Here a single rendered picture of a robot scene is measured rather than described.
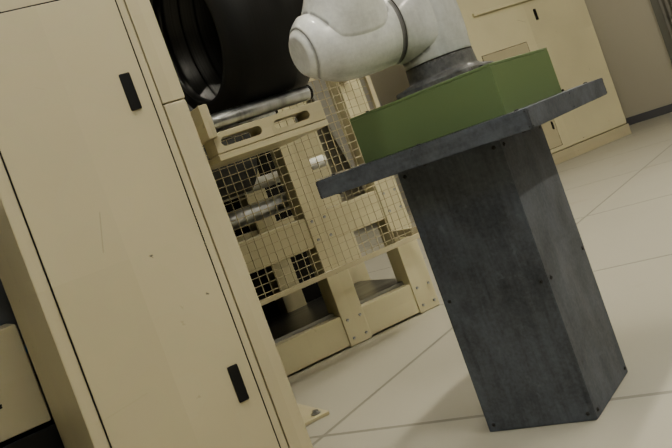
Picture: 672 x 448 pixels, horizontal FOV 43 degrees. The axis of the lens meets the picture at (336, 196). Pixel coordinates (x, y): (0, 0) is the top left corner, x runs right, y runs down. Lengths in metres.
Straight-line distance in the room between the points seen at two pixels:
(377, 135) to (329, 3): 0.29
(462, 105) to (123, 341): 0.79
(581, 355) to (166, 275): 0.86
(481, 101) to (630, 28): 7.66
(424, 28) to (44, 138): 0.79
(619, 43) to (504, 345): 7.62
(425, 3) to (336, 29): 0.22
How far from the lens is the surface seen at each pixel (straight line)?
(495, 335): 1.88
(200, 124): 2.41
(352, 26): 1.73
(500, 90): 1.67
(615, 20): 9.34
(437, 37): 1.84
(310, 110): 2.53
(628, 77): 9.35
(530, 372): 1.88
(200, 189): 1.74
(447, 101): 1.71
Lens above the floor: 0.67
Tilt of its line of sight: 2 degrees down
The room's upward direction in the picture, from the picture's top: 20 degrees counter-clockwise
